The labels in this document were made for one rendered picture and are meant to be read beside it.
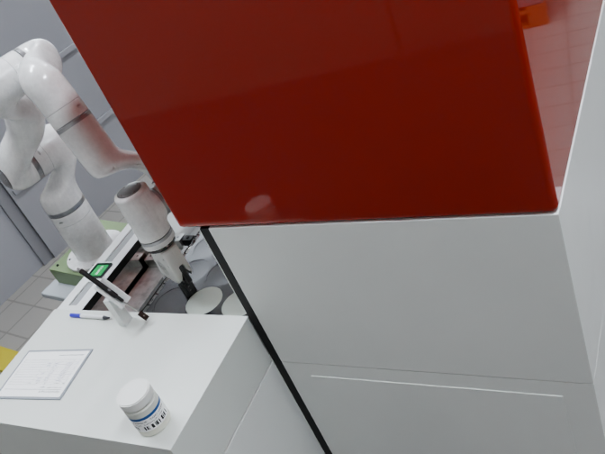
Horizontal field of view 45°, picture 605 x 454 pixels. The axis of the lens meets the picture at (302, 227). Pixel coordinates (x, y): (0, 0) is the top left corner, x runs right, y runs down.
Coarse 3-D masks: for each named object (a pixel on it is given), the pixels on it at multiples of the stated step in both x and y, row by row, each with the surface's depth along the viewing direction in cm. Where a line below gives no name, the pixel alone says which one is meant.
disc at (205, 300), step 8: (208, 288) 186; (216, 288) 185; (192, 296) 186; (200, 296) 184; (208, 296) 183; (216, 296) 182; (192, 304) 183; (200, 304) 182; (208, 304) 180; (216, 304) 179; (192, 312) 180; (200, 312) 179; (208, 312) 178
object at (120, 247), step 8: (128, 224) 216; (128, 232) 212; (120, 240) 210; (128, 240) 210; (136, 240) 207; (112, 248) 208; (120, 248) 207; (128, 248) 205; (104, 256) 206; (112, 256) 205; (120, 256) 203; (88, 272) 202; (88, 280) 199; (80, 288) 197; (88, 288) 196; (72, 296) 195; (80, 296) 194; (88, 296) 192; (64, 304) 193; (72, 304) 193; (80, 304) 190
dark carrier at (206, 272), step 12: (192, 252) 202; (204, 252) 200; (192, 264) 198; (204, 264) 196; (216, 264) 193; (192, 276) 193; (204, 276) 191; (216, 276) 189; (168, 288) 193; (228, 288) 183; (156, 300) 190; (168, 300) 188; (180, 300) 187; (156, 312) 186; (168, 312) 184; (180, 312) 182; (216, 312) 177
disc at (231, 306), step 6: (234, 294) 180; (228, 300) 179; (234, 300) 178; (222, 306) 178; (228, 306) 177; (234, 306) 176; (240, 306) 175; (222, 312) 176; (228, 312) 175; (234, 312) 174; (240, 312) 174
